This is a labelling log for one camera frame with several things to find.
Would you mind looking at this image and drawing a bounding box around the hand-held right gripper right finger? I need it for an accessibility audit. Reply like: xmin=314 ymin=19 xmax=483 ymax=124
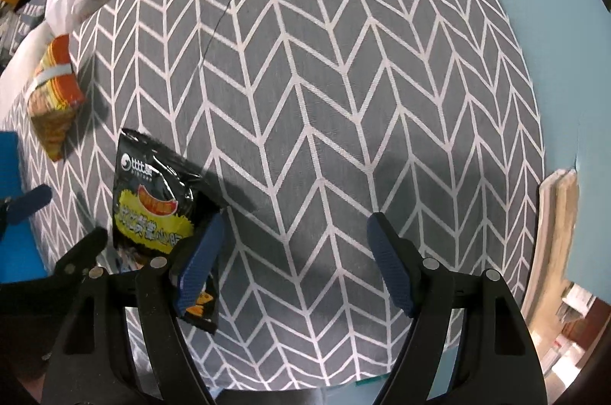
xmin=367 ymin=213 xmax=547 ymax=405

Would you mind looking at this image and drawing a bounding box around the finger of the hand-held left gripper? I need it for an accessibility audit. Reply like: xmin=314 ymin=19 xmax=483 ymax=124
xmin=50 ymin=226 xmax=110 ymax=284
xmin=0 ymin=184 xmax=52 ymax=227

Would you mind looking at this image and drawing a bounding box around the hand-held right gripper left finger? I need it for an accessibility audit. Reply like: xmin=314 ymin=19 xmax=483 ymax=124
xmin=43 ymin=211 xmax=227 ymax=405

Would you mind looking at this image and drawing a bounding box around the cardboard box with blue rim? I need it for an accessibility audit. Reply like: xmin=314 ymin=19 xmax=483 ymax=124
xmin=0 ymin=132 xmax=51 ymax=286

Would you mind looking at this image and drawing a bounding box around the black snack packet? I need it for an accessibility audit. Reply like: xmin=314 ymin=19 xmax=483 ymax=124
xmin=112 ymin=128 xmax=230 ymax=334

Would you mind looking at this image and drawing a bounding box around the striped snack packet with clip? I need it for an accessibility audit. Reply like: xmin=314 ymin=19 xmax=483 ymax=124
xmin=26 ymin=34 xmax=87 ymax=162

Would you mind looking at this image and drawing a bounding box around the wooden board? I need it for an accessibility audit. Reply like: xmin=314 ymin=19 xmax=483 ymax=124
xmin=520 ymin=169 xmax=580 ymax=315

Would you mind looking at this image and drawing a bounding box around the grey chevron tablecloth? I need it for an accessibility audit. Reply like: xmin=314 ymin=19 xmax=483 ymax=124
xmin=0 ymin=0 xmax=547 ymax=391

